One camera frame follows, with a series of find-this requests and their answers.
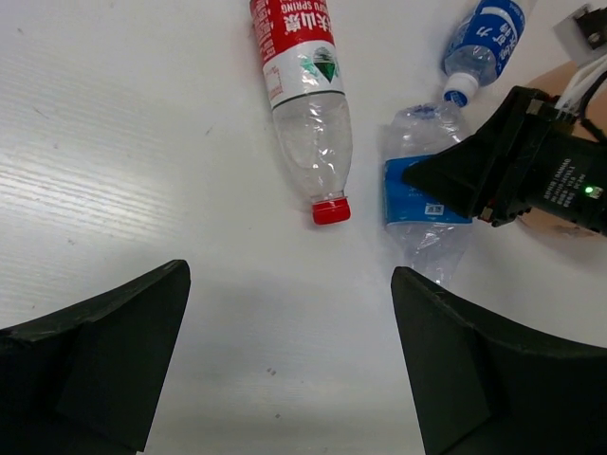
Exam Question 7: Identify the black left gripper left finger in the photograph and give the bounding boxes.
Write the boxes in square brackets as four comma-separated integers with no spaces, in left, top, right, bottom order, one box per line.
[1,260,191,454]

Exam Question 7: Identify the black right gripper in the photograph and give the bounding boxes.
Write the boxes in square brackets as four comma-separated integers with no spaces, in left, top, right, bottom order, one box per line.
[401,86,606,235]

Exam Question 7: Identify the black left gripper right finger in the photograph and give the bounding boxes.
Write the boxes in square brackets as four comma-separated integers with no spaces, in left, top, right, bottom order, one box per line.
[391,267,606,454]

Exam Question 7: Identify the blue label bottle blue cap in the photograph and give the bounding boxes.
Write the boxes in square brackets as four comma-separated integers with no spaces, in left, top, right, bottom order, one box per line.
[381,101,472,287]

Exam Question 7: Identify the red label clear bottle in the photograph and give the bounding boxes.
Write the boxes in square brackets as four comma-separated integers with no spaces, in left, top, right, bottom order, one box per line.
[249,0,353,226]

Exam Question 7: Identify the orange plastic bin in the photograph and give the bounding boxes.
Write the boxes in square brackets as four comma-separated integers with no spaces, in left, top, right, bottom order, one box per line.
[519,62,606,241]

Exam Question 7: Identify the blue label bottle white neck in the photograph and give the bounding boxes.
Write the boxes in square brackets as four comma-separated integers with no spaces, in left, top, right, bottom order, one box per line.
[442,0,536,108]

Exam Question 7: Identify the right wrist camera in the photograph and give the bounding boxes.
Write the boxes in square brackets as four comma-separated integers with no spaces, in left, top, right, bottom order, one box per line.
[553,4,606,66]

